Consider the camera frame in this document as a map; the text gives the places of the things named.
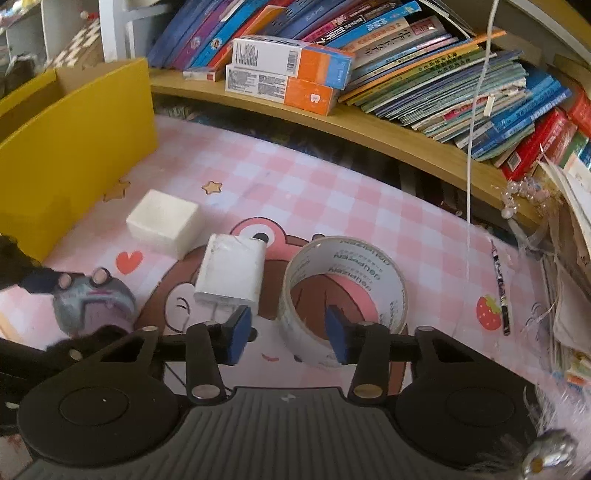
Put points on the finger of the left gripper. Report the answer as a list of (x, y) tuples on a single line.
[(19, 269)]

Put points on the wooden bookshelf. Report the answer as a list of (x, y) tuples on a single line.
[(440, 160)]

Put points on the yellow cardboard box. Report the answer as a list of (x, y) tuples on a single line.
[(67, 137)]

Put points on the upper orange white box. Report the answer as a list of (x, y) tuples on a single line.
[(288, 57)]

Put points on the orange white box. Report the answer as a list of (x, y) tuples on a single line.
[(288, 57), (286, 90)]

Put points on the brown white chessboard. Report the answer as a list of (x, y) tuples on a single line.
[(84, 50)]

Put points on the black patterned pen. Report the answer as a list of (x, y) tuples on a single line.
[(506, 325)]

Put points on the lower orange white box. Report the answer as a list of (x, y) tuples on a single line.
[(286, 90)]

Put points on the white power adapter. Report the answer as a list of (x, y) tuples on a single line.
[(231, 272)]

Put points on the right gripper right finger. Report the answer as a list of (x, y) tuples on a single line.
[(372, 348)]

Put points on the red thick dictionary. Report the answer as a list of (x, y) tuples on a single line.
[(547, 130)]

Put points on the grey purple toy car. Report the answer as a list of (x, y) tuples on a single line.
[(84, 304)]

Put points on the small red white box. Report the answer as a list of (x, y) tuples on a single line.
[(207, 74)]

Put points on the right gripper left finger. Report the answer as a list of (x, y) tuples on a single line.
[(203, 347)]

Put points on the pile of papers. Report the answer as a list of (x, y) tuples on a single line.
[(567, 269)]

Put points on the white eraser block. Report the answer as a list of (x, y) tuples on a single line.
[(166, 224)]

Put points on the clear tape roll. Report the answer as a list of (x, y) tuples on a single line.
[(360, 280)]

